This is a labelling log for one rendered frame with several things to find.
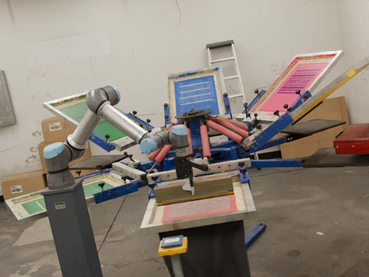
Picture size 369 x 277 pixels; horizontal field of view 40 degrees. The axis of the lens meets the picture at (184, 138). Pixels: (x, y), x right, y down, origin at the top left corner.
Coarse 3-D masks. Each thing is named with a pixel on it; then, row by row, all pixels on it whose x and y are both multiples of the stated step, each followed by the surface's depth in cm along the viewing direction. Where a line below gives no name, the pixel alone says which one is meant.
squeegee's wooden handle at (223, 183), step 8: (184, 184) 260; (200, 184) 259; (208, 184) 259; (216, 184) 259; (224, 184) 258; (232, 184) 258; (160, 192) 261; (168, 192) 261; (176, 192) 260; (184, 192) 260; (200, 192) 260; (208, 192) 260; (160, 200) 262
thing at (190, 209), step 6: (174, 204) 290; (180, 204) 288; (186, 204) 286; (192, 204) 285; (198, 204) 283; (168, 210) 282; (174, 210) 280; (180, 210) 278; (186, 210) 276; (192, 210) 275; (198, 210) 273; (168, 216) 273; (174, 216) 271; (180, 216) 269; (186, 216) 268; (192, 216) 266; (198, 216) 264; (162, 222) 265
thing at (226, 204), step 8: (200, 200) 290; (208, 200) 287; (216, 200) 285; (224, 200) 282; (232, 200) 280; (200, 208) 276; (208, 208) 273; (216, 208) 271; (224, 208) 269; (232, 208) 267; (200, 216) 264
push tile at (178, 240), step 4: (172, 236) 239; (176, 236) 238; (180, 236) 237; (164, 240) 236; (168, 240) 235; (172, 240) 234; (176, 240) 233; (180, 240) 233; (164, 244) 231; (168, 244) 231; (172, 244) 230; (176, 244) 229; (180, 244) 229
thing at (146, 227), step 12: (180, 180) 326; (156, 204) 295; (252, 204) 257; (144, 216) 269; (204, 216) 253; (216, 216) 250; (228, 216) 249; (240, 216) 249; (252, 216) 248; (144, 228) 252; (156, 228) 252; (168, 228) 251; (180, 228) 251
